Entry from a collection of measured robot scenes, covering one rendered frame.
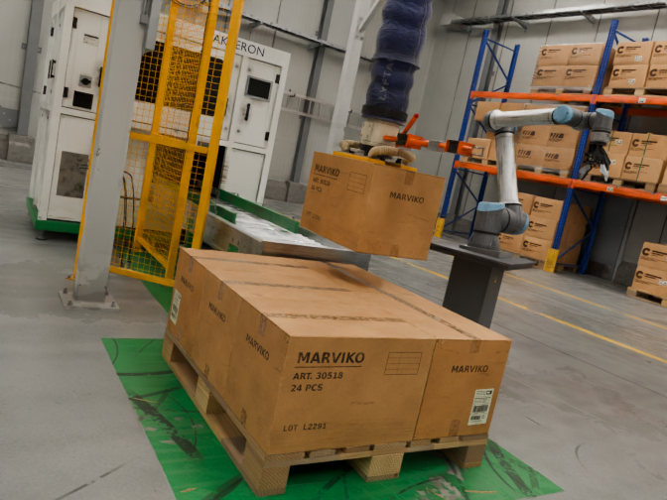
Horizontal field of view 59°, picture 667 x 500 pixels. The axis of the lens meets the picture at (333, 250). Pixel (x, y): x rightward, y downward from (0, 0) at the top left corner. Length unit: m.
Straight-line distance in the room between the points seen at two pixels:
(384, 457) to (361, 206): 1.05
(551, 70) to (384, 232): 9.04
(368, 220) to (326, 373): 0.89
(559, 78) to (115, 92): 8.92
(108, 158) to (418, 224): 1.77
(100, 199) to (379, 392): 2.08
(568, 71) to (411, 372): 9.48
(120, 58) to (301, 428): 2.30
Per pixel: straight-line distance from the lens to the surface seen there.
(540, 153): 11.14
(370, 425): 2.13
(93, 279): 3.64
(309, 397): 1.94
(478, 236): 3.44
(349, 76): 6.53
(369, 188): 2.57
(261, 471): 2.00
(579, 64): 11.18
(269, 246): 3.10
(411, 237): 2.74
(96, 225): 3.57
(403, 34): 2.89
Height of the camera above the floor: 1.08
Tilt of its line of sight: 8 degrees down
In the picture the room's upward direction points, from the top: 12 degrees clockwise
